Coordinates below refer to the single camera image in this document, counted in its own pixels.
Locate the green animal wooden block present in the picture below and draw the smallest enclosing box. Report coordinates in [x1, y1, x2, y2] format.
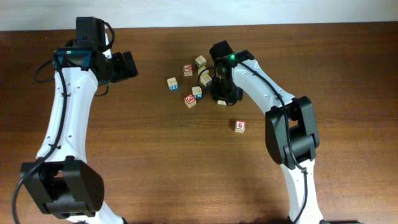
[217, 100, 227, 106]

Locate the red six wooden block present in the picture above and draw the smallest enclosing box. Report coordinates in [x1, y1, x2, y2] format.
[234, 120, 246, 133]

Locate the blue side block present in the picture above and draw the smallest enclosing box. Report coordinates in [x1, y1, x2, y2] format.
[192, 86, 203, 99]
[200, 73, 212, 88]

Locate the yellow top wooden block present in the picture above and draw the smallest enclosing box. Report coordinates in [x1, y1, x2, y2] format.
[197, 66, 209, 75]

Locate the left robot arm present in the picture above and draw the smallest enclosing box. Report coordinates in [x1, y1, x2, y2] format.
[17, 17, 138, 223]

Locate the red A wooden block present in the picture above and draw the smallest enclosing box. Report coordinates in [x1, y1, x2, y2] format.
[183, 64, 193, 77]

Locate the blue number left block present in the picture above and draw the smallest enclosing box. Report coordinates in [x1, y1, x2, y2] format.
[167, 77, 178, 91]

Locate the red E wooden block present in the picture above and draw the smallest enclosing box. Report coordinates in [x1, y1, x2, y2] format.
[184, 94, 197, 108]

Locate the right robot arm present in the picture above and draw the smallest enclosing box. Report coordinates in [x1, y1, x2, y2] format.
[209, 40, 323, 223]

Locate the green letter wooden block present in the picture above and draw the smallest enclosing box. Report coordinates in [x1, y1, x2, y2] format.
[195, 55, 207, 68]

